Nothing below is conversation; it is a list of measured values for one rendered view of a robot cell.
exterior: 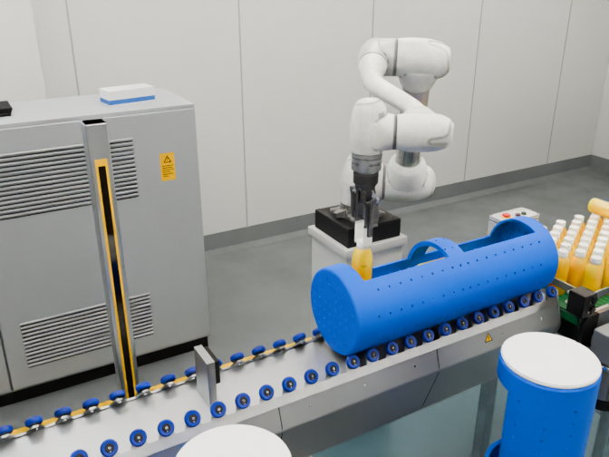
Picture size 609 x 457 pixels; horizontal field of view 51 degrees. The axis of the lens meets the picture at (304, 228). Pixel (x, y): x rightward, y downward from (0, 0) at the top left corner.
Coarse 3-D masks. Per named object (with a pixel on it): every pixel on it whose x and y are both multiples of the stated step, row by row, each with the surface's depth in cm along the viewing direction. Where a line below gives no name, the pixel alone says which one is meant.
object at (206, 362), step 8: (200, 352) 180; (208, 352) 181; (200, 360) 179; (208, 360) 176; (216, 360) 177; (200, 368) 181; (208, 368) 175; (216, 368) 177; (200, 376) 182; (208, 376) 176; (216, 376) 178; (200, 384) 184; (208, 384) 177; (216, 384) 179; (200, 392) 185; (208, 392) 178; (216, 392) 179; (208, 400) 180; (216, 400) 180
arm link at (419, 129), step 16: (368, 64) 211; (384, 64) 215; (368, 80) 205; (384, 80) 203; (384, 96) 198; (400, 96) 194; (416, 112) 178; (432, 112) 178; (400, 128) 175; (416, 128) 174; (432, 128) 174; (448, 128) 175; (400, 144) 177; (416, 144) 176; (432, 144) 176; (448, 144) 178
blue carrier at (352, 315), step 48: (432, 240) 215; (480, 240) 243; (528, 240) 222; (336, 288) 194; (384, 288) 192; (432, 288) 199; (480, 288) 209; (528, 288) 225; (336, 336) 199; (384, 336) 195
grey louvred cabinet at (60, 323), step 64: (0, 128) 278; (64, 128) 290; (128, 128) 304; (192, 128) 320; (0, 192) 285; (64, 192) 299; (128, 192) 314; (192, 192) 333; (0, 256) 295; (64, 256) 310; (128, 256) 327; (192, 256) 345; (0, 320) 305; (64, 320) 321; (192, 320) 360; (0, 384) 316; (64, 384) 338
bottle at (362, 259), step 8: (360, 248) 194; (368, 248) 194; (352, 256) 197; (360, 256) 194; (368, 256) 194; (352, 264) 197; (360, 264) 194; (368, 264) 195; (360, 272) 196; (368, 272) 196
